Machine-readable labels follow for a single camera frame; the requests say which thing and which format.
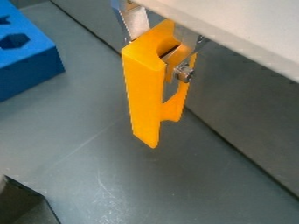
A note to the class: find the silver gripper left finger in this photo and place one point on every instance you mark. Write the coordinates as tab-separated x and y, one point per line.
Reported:
131	16

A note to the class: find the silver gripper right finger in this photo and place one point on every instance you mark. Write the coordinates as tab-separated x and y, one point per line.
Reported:
177	59

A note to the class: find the yellow arch object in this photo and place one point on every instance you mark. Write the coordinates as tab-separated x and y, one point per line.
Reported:
144	73

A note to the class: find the blue shape sorting board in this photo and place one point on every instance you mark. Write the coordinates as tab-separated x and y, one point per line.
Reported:
29	58

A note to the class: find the black curved holder bracket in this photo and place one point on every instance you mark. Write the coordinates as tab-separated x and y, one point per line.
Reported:
22	206

